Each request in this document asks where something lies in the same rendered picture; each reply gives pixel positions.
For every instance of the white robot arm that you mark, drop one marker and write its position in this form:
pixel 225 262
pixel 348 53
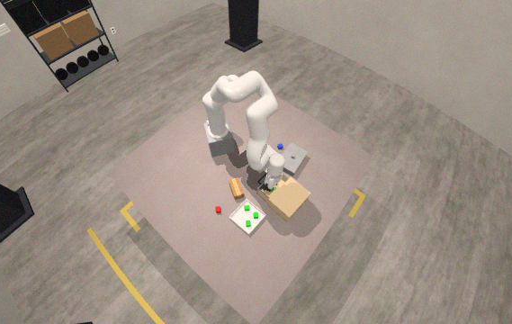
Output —
pixel 260 156

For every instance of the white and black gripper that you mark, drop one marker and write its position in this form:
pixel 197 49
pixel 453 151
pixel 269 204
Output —
pixel 270 182

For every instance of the brown cardboard box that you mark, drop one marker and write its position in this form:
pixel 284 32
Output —
pixel 236 188

